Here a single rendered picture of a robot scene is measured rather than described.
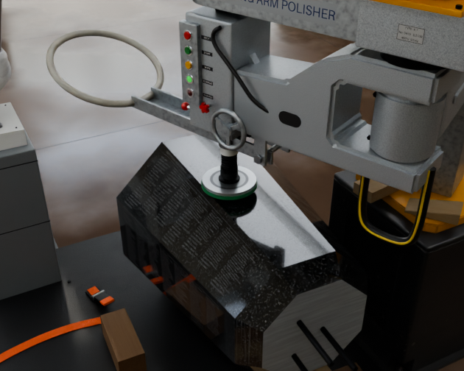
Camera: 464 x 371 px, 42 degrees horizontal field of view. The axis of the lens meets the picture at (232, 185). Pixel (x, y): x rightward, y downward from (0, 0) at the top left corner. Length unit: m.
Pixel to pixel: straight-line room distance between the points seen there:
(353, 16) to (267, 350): 1.12
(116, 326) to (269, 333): 0.96
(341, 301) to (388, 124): 0.69
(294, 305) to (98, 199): 2.12
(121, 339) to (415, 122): 1.63
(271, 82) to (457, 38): 0.61
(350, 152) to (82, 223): 2.19
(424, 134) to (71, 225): 2.43
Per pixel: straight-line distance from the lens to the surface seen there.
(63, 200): 3.92
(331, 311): 2.14
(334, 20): 1.70
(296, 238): 2.13
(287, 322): 2.05
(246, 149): 2.12
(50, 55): 2.59
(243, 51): 2.00
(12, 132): 2.85
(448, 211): 2.39
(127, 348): 2.71
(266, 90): 1.92
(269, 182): 2.42
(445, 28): 1.56
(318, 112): 1.83
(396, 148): 1.76
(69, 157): 4.38
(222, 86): 2.02
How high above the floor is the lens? 2.12
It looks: 33 degrees down
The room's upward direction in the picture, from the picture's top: straight up
